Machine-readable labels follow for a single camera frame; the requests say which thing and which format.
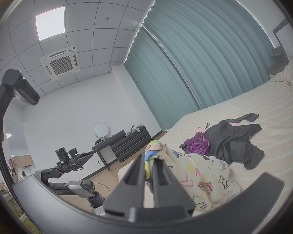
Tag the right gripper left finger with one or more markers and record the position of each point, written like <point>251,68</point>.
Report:
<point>127,196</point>

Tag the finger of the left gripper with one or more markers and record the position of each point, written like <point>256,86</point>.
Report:
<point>89,155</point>

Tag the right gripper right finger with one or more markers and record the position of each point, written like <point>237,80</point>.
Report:
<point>172,196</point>

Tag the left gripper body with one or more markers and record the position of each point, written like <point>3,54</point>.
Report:
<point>77,161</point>

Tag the white printed pyjama top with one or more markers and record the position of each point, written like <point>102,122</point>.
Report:
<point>205,177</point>

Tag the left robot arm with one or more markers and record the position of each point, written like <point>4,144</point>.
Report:
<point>78,186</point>

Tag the bed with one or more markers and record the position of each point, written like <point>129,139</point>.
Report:
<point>271,130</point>

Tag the black dressing table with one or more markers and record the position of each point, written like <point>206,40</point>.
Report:
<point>105,144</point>

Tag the round white mirror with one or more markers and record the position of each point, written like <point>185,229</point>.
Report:
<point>101,130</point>

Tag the black chest of drawers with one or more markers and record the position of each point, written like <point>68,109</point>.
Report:
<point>134,142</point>

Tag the purple satin garment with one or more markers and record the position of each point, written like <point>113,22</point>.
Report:
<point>200,144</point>

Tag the black garment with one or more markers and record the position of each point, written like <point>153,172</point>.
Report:
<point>234,142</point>

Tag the ceiling air conditioner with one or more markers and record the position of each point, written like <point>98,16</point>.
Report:
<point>60,63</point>

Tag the blue-green curtain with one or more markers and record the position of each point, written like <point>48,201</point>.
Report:
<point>210,45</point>
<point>161,82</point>

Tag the dark grey thin garment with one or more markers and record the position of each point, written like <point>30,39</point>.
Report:
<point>249,118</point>

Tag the ceiling light panel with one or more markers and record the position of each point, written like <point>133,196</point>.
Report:
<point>50,23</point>

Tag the grey bedside table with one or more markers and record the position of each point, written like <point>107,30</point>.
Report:
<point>277,62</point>

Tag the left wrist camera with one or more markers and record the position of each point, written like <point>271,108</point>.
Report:
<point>73,151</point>

